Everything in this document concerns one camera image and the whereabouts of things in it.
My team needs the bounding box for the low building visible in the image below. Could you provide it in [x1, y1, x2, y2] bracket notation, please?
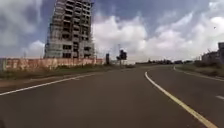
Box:
[201, 41, 224, 64]

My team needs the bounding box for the tall unfinished concrete building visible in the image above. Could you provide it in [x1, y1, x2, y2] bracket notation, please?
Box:
[43, 0, 96, 60]

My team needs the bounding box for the row of trees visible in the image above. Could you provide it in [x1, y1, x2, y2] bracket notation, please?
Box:
[134, 59, 194, 65]

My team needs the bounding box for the long reddish wall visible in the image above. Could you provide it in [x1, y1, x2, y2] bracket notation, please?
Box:
[0, 57, 105, 72]

